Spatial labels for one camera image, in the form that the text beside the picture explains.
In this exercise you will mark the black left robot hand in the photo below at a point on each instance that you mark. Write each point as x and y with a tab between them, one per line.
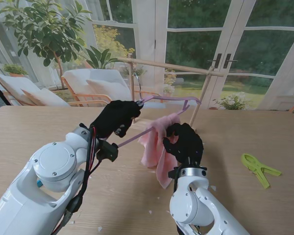
115	117

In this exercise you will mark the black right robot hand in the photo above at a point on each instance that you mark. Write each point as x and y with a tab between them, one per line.
188	147

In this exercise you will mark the pink square towel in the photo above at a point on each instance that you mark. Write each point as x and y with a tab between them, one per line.
152	151

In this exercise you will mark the pink clothes hanger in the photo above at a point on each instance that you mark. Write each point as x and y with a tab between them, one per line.
171	98

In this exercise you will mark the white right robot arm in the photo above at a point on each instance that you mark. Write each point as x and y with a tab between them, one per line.
188	205

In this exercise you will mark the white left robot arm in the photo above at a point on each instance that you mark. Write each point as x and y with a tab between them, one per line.
54	164

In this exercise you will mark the green clothes peg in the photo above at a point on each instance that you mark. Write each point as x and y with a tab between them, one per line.
257	169

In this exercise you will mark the wooden drying rack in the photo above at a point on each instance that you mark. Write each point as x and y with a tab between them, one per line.
174	67

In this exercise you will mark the printed garden room backdrop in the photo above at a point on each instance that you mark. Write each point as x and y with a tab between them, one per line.
198	44

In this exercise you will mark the white paper scrap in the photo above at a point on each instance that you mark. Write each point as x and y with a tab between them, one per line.
99	228

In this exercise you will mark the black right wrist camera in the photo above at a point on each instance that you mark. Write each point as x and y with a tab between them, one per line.
172	173

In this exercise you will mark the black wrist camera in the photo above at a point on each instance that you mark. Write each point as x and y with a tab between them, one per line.
172	173
109	151

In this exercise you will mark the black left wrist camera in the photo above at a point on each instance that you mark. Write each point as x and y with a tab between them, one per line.
109	151

